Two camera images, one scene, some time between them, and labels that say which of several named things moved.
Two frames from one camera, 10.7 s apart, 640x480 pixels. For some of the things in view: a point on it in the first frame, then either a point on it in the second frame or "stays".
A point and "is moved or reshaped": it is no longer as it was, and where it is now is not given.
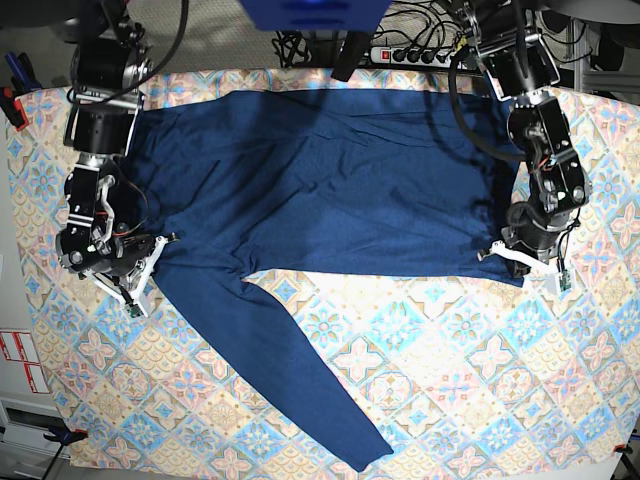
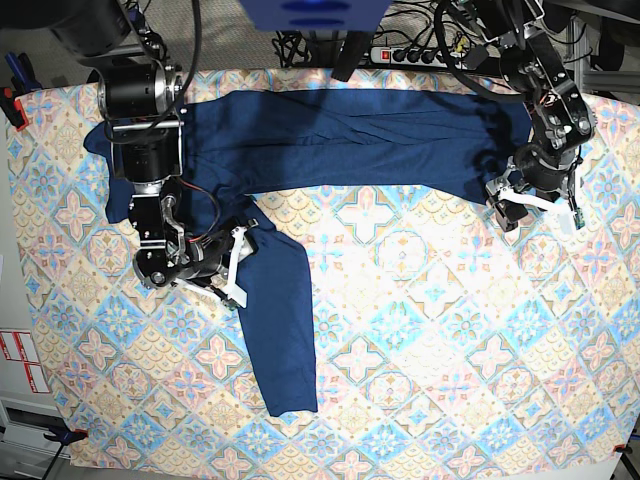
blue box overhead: (314, 15) stays
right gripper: (559, 187) -> (539, 173)
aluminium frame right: (595, 80) stays
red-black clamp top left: (13, 109) stays
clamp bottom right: (623, 448) stays
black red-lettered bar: (350, 54) stays
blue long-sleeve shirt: (373, 182) is moved or reshaped
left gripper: (105, 212) -> (168, 253)
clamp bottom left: (62, 433) stays
